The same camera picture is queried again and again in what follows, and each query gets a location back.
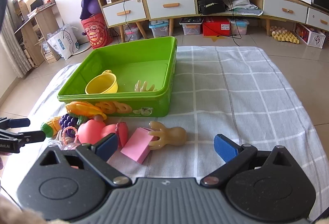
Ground pink rubber pig toy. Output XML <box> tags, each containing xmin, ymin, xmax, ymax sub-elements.
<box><xmin>76</xmin><ymin>119</ymin><xmax>128</xmax><ymax>148</ymax></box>

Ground toy corn cob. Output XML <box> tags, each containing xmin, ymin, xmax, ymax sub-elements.
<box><xmin>41</xmin><ymin>117</ymin><xmax>62</xmax><ymax>138</ymax></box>

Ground pink rectangular block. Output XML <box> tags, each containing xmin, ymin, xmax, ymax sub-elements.
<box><xmin>120</xmin><ymin>127</ymin><xmax>154</xmax><ymax>164</ymax></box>

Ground pink clear capsule ball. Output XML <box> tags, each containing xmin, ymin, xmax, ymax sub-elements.
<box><xmin>59</xmin><ymin>142</ymin><xmax>80</xmax><ymax>150</ymax></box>

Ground purple toy grapes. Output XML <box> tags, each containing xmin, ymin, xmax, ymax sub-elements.
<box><xmin>59</xmin><ymin>114</ymin><xmax>78</xmax><ymax>129</ymax></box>

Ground orange yellow toy flower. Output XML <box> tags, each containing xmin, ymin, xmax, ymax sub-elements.
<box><xmin>65</xmin><ymin>102</ymin><xmax>107</xmax><ymax>120</ymax></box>

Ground grey checked table cloth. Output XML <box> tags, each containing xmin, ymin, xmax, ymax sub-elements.
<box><xmin>17</xmin><ymin>46</ymin><xmax>328</xmax><ymax>223</ymax></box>

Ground yellow toy cup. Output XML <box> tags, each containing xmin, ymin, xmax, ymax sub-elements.
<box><xmin>85</xmin><ymin>70</ymin><xmax>118</xmax><ymax>94</ymax></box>

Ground green plastic bin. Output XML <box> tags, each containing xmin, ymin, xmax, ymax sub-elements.
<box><xmin>57</xmin><ymin>36</ymin><xmax>177</xmax><ymax>117</ymax></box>

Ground white shopping bag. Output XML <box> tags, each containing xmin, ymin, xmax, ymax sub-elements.
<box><xmin>47</xmin><ymin>24</ymin><xmax>80</xmax><ymax>60</ymax></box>

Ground wooden desk shelf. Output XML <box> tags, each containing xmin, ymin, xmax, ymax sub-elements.
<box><xmin>12</xmin><ymin>0</ymin><xmax>60</xmax><ymax>68</ymax></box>

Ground red printed bucket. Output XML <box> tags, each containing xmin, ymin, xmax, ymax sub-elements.
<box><xmin>81</xmin><ymin>13</ymin><xmax>113</xmax><ymax>49</ymax></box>

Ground red box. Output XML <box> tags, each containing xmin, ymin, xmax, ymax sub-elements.
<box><xmin>202</xmin><ymin>16</ymin><xmax>230</xmax><ymax>36</ymax></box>

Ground yellow egg tray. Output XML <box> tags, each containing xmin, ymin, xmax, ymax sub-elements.
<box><xmin>270</xmin><ymin>26</ymin><xmax>300</xmax><ymax>44</ymax></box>

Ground clear storage box blue lid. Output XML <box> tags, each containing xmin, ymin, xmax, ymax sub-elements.
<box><xmin>149</xmin><ymin>19</ymin><xmax>169</xmax><ymax>38</ymax></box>

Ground purple plush toy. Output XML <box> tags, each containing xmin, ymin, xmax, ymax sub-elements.
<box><xmin>80</xmin><ymin>0</ymin><xmax>102</xmax><ymax>20</ymax></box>

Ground black bag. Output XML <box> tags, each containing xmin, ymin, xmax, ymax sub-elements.
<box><xmin>197</xmin><ymin>0</ymin><xmax>226</xmax><ymax>15</ymax></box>

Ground wooden sideboard with drawers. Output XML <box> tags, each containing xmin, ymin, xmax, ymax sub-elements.
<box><xmin>146</xmin><ymin>0</ymin><xmax>328</xmax><ymax>31</ymax></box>

